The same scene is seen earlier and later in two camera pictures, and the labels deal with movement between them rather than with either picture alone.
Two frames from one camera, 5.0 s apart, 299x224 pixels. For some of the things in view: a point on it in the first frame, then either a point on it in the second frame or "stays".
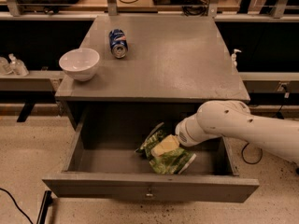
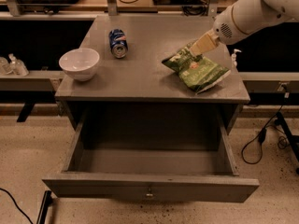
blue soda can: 119,43 stays
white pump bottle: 234,62 stays
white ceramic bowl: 79,64 stays
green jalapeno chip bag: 175,161 -> 196,72
